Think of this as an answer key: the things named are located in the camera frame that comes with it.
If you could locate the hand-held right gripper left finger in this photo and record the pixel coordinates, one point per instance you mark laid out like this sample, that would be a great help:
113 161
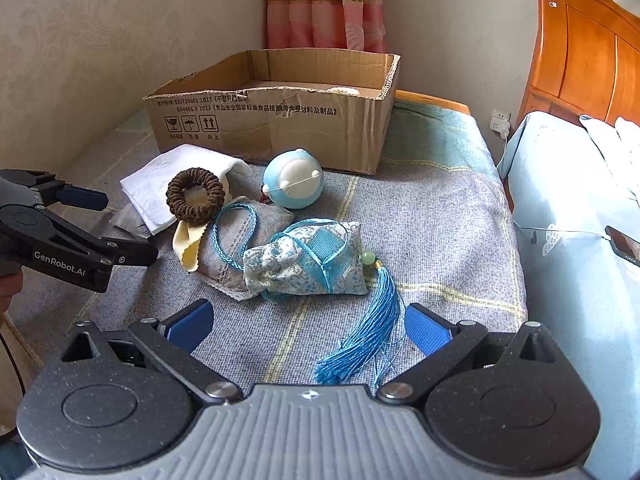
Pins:
187 325

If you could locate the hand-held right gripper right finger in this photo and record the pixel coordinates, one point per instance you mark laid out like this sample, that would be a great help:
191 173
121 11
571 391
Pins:
425 327

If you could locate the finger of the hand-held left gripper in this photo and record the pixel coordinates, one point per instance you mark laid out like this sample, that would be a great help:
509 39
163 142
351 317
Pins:
132 254
82 198

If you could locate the grey cloth piece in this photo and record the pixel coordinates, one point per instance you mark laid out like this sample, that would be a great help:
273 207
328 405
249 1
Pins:
125 221

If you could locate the cream yellow cloth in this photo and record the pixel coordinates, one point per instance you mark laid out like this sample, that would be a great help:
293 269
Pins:
187 247

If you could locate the white cloth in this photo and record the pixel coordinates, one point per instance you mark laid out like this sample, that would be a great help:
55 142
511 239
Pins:
150 185

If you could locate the blue floral sachet with tassel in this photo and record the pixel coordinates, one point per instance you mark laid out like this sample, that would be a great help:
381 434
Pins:
310 265

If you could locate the blue and white round toy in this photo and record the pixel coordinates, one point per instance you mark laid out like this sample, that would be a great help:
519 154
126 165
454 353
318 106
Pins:
292 180

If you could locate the brown cardboard box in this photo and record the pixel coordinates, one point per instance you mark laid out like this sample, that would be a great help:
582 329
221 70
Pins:
280 130

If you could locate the grey plaid blanket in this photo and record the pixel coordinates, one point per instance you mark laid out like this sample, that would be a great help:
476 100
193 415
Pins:
440 220

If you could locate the light blue bed sheet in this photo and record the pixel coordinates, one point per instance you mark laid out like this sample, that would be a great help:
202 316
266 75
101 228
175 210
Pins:
575 300

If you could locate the black smartphone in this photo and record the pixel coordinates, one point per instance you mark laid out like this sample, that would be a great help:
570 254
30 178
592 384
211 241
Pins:
625 246

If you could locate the white pillow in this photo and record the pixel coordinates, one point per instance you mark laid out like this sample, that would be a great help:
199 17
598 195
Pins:
612 150

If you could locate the pink patterned curtain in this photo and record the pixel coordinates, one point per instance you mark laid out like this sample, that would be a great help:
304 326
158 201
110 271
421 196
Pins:
325 5

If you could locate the orange wooden headboard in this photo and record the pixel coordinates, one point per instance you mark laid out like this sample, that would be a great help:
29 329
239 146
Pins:
585 55

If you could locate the white wall socket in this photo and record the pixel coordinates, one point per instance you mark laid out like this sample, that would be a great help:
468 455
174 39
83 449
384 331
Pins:
499 121

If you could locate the wooden bed frame edge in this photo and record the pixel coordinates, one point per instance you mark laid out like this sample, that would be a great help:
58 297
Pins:
435 100

